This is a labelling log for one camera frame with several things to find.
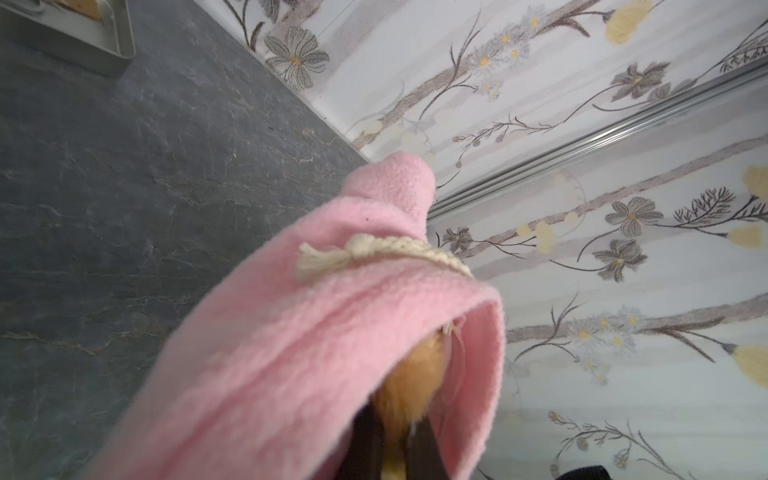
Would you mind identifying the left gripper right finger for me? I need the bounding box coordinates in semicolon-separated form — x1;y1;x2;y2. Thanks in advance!
404;417;450;480

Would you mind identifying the clear plastic tool box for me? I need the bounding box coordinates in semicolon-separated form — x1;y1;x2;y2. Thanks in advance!
1;1;136;76

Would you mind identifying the brown teddy bear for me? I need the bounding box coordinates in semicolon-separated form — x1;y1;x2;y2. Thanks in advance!
372;330;448;479

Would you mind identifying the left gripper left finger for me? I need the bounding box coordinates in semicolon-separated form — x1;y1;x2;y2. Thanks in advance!
335;404;384;480

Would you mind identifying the pink fleece bear hoodie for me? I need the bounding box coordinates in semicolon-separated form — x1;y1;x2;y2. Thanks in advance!
84;153;505;479

